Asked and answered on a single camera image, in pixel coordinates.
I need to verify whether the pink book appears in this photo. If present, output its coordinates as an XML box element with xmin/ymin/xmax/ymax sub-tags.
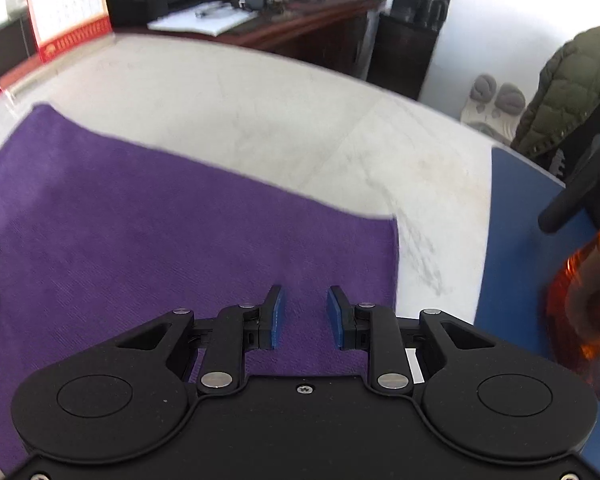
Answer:
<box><xmin>0</xmin><ymin>30</ymin><xmax>116</xmax><ymax>98</ymax></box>

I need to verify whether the black kettle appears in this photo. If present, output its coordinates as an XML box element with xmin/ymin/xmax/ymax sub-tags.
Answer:
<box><xmin>415</xmin><ymin>0</ymin><xmax>451</xmax><ymax>31</ymax></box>

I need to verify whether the red desk calendar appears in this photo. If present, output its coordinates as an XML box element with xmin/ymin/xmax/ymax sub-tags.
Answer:
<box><xmin>21</xmin><ymin>0</ymin><xmax>113</xmax><ymax>63</ymax></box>

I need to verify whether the grey seat cushion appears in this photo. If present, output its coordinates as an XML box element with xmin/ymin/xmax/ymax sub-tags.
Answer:
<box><xmin>461</xmin><ymin>74</ymin><xmax>528</xmax><ymax>143</ymax></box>

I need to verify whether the glass teapot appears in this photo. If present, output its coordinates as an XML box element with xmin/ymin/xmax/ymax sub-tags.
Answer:
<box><xmin>537</xmin><ymin>120</ymin><xmax>600</xmax><ymax>401</ymax></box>

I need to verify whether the dark wooden desk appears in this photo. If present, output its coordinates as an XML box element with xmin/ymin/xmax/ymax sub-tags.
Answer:
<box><xmin>145</xmin><ymin>0</ymin><xmax>386</xmax><ymax>81</ymax></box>

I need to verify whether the purple towel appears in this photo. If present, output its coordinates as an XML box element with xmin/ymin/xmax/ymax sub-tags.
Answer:
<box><xmin>0</xmin><ymin>102</ymin><xmax>400</xmax><ymax>471</ymax></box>

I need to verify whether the green padded jacket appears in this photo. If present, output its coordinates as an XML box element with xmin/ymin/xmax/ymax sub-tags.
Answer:
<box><xmin>510</xmin><ymin>25</ymin><xmax>600</xmax><ymax>171</ymax></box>

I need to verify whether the black water dispenser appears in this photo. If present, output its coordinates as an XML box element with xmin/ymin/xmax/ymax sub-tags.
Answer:
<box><xmin>367</xmin><ymin>0</ymin><xmax>456</xmax><ymax>102</ymax></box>

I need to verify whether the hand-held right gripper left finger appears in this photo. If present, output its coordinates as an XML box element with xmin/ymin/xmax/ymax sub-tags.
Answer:
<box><xmin>115</xmin><ymin>285</ymin><xmax>285</xmax><ymax>396</ymax></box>

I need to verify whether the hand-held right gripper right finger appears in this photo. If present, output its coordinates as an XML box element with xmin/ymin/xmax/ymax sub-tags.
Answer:
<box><xmin>326</xmin><ymin>285</ymin><xmax>498</xmax><ymax>396</ymax></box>

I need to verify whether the black office machine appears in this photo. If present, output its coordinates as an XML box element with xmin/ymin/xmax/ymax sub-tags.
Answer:
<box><xmin>0</xmin><ymin>15</ymin><xmax>38</xmax><ymax>106</ymax></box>

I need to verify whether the white paper sheet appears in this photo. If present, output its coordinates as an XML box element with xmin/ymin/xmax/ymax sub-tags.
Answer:
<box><xmin>147</xmin><ymin>2</ymin><xmax>253</xmax><ymax>37</ymax></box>

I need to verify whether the blue table mat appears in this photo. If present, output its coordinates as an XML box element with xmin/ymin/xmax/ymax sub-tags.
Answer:
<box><xmin>472</xmin><ymin>146</ymin><xmax>600</xmax><ymax>396</ymax></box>

